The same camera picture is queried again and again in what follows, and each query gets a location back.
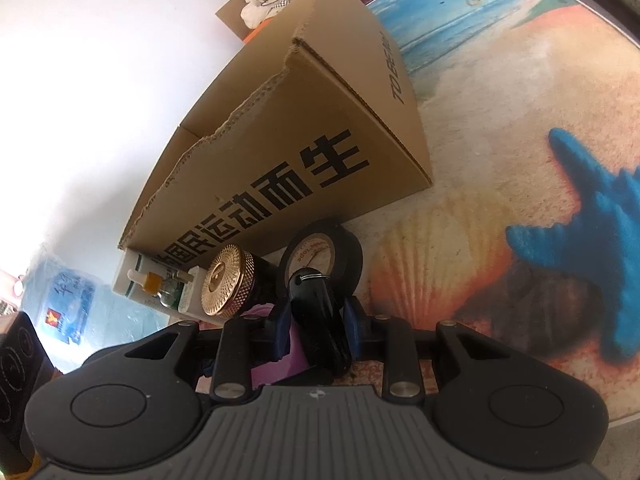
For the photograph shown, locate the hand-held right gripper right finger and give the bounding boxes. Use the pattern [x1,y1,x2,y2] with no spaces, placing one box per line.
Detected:
[343,297,543,403]

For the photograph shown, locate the white charger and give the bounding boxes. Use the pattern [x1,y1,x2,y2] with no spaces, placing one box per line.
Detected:
[112,250,206,317]

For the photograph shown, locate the purple object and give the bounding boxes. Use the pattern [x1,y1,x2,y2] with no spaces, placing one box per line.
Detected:
[200,305,312,392]

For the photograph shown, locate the blue water jug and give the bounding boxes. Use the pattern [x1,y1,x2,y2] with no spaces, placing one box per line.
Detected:
[20,252,167,376]

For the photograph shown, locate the black key fob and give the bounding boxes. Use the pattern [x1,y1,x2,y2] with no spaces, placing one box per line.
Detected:
[287,270,351,377]

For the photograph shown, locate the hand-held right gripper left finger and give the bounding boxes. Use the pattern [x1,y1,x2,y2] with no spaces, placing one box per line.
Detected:
[85,303,292,403]

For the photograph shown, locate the orange box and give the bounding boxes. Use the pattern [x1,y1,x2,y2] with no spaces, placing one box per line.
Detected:
[216,0,323,41]

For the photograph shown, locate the black tape roll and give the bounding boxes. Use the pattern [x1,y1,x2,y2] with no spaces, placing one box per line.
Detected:
[276,220,364,312]

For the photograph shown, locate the black panel with white circles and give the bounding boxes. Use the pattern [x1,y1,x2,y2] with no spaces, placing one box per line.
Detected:
[0,310,57,477]

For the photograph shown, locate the cardboard box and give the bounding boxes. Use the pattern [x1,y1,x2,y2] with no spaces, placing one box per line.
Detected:
[117,0,434,267]

